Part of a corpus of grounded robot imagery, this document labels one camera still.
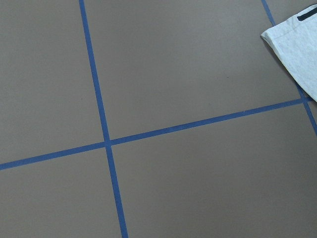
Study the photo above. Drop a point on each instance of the grey cartoon print t-shirt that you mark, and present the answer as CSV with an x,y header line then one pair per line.
x,y
294,41

